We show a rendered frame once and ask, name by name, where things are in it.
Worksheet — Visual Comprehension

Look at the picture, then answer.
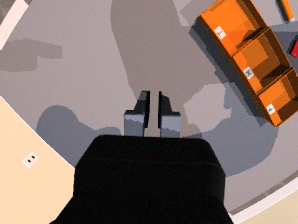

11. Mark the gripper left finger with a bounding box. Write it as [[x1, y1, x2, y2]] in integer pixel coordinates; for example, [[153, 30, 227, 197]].
[[124, 91, 150, 136]]

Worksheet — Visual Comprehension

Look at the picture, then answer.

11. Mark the red usb stick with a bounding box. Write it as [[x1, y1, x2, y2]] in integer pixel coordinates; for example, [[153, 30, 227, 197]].
[[289, 38, 298, 58]]

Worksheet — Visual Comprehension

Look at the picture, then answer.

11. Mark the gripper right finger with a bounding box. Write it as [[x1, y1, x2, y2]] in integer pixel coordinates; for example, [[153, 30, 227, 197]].
[[158, 91, 181, 138]]

